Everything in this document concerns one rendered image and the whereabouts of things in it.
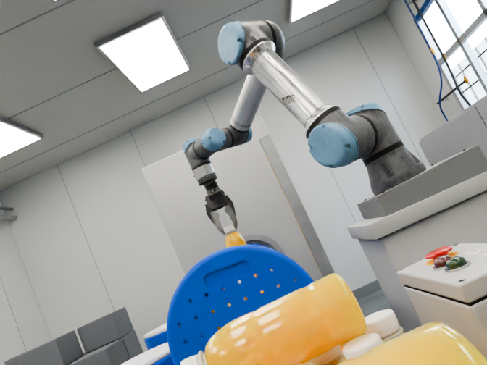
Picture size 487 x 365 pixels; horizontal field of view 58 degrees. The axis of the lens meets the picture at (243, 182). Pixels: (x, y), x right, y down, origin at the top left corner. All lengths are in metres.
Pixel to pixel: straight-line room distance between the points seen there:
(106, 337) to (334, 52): 4.61
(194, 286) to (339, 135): 0.51
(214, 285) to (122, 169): 5.66
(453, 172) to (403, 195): 0.13
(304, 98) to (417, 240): 0.45
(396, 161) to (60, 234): 5.86
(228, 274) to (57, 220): 5.98
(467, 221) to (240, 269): 0.59
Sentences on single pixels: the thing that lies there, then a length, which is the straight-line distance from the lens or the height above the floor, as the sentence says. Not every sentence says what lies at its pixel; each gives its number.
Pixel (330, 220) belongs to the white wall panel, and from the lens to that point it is 6.01.
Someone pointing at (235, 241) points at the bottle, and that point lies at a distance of 1.53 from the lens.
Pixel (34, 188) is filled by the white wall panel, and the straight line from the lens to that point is 6.92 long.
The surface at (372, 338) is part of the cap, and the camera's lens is 0.46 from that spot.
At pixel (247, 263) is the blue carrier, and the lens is 0.80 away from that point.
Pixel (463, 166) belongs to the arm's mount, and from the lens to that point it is 1.17.
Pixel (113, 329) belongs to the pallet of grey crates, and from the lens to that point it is 4.71.
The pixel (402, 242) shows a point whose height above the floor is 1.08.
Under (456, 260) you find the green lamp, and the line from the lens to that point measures 0.55.
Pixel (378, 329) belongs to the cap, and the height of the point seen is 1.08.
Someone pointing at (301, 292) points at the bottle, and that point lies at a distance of 0.47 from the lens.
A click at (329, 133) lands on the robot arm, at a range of 1.10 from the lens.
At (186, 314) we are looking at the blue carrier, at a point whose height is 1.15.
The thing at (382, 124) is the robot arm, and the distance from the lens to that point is 1.22.
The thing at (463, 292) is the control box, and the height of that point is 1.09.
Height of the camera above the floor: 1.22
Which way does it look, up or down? 8 degrees up
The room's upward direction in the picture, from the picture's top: 24 degrees counter-clockwise
